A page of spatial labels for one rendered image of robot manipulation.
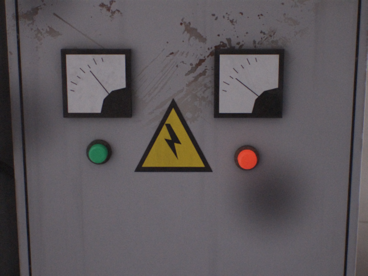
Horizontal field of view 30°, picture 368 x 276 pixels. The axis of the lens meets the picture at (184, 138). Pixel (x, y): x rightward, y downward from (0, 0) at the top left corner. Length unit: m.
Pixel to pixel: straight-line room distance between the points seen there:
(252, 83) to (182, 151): 0.12
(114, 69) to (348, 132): 0.29
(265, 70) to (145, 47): 0.14
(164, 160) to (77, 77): 0.14
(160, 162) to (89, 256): 0.15
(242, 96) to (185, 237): 0.19
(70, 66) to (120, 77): 0.06
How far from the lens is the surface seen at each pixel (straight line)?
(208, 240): 0.85
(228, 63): 0.79
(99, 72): 0.79
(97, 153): 0.80
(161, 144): 0.81
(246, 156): 0.80
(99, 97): 0.80
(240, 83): 0.79
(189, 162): 0.81
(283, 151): 0.82
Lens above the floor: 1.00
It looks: 12 degrees down
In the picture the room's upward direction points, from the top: straight up
